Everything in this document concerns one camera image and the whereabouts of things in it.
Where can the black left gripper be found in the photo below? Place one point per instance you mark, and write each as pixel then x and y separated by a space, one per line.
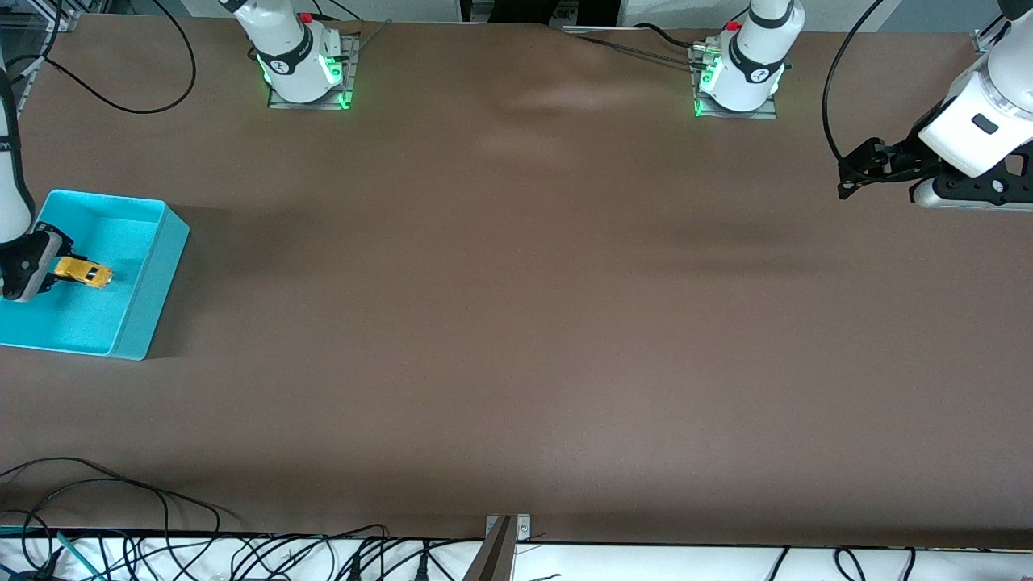
pixel 905 156

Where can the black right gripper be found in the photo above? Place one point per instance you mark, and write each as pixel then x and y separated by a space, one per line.
pixel 22 265

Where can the yellow beetle toy car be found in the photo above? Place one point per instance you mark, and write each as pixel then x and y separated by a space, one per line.
pixel 85 274

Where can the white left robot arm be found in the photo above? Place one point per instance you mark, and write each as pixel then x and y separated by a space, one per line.
pixel 980 129

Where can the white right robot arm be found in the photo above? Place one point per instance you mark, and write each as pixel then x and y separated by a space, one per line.
pixel 290 48

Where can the turquoise plastic bin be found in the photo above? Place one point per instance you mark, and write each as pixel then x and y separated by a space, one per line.
pixel 121 323

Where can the dark background equipment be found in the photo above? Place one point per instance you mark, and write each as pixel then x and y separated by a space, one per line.
pixel 589 8

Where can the black power plug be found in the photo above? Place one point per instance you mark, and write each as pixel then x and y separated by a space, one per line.
pixel 421 565
pixel 354 566

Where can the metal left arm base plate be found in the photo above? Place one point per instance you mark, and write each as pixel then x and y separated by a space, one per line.
pixel 738 114

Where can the aluminium frame profile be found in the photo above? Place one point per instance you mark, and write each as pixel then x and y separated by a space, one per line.
pixel 48 12
pixel 986 40

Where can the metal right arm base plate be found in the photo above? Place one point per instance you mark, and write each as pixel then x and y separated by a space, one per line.
pixel 307 105

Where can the metal table edge bracket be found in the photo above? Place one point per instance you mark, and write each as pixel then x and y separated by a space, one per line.
pixel 523 528

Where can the dark camera mount post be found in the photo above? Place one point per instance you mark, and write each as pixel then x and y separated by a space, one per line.
pixel 494 561

